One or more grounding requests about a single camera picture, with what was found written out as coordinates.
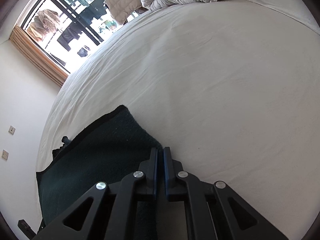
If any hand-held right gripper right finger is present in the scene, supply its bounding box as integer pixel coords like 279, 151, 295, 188
163, 147, 289, 240

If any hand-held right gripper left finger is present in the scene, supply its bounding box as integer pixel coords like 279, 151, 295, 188
32, 147, 159, 240

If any dark green sweater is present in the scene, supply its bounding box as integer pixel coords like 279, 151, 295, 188
36, 105, 164, 240

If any row of hanging clothes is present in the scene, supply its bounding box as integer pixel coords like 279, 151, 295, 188
26, 0, 118, 52

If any white sheeted bed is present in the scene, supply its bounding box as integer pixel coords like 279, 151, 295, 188
36, 0, 320, 240

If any small black hanging garment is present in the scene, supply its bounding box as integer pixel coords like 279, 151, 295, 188
77, 45, 91, 57

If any beige curtain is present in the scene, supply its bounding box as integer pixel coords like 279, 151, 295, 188
10, 26, 69, 87

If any beige puffer vest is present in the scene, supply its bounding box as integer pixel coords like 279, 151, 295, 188
104, 0, 145, 26

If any black balcony door frame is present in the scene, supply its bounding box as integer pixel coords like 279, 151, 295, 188
21, 0, 125, 67

